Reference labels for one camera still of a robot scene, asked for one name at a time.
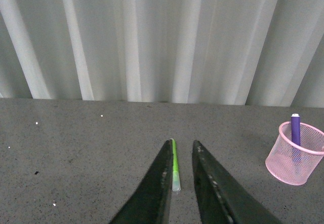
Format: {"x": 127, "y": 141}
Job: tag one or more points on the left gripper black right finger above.
{"x": 220, "y": 197}

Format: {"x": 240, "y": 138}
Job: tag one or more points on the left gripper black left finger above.
{"x": 150, "y": 203}

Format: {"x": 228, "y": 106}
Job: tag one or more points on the purple pen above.
{"x": 295, "y": 131}

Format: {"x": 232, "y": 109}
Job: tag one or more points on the pink mesh cup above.
{"x": 293, "y": 164}

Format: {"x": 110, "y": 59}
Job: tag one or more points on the green pen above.
{"x": 176, "y": 185}

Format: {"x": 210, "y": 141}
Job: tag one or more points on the white curtain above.
{"x": 229, "y": 52}

